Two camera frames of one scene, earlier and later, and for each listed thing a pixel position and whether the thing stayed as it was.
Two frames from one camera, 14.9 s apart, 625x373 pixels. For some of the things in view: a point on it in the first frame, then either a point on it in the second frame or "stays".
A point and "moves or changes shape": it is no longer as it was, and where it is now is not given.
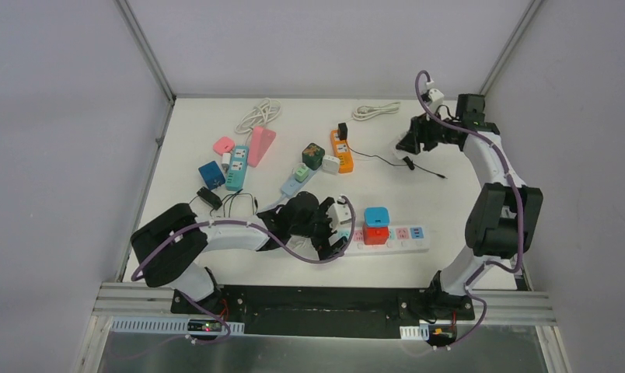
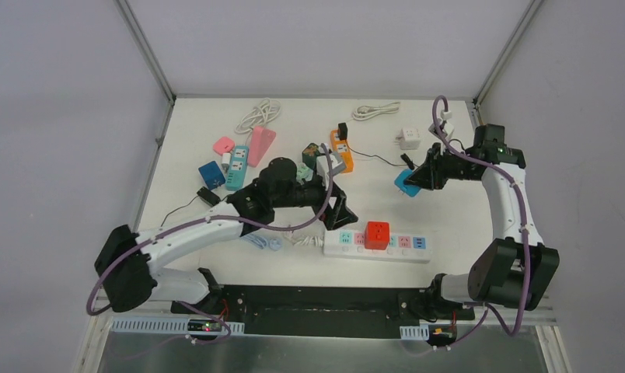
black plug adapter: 342,130 stays
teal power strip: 238,168 stays
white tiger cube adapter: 398,153 moves or changes shape
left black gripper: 322,228 -> 325,197
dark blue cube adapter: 211,175 stays
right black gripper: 420,127 -> 431,175
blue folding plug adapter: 376,216 -> 410,190
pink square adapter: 224,144 stays
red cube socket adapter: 375,235 stays
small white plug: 226,161 stays
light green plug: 302,173 stays
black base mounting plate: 317,311 stays
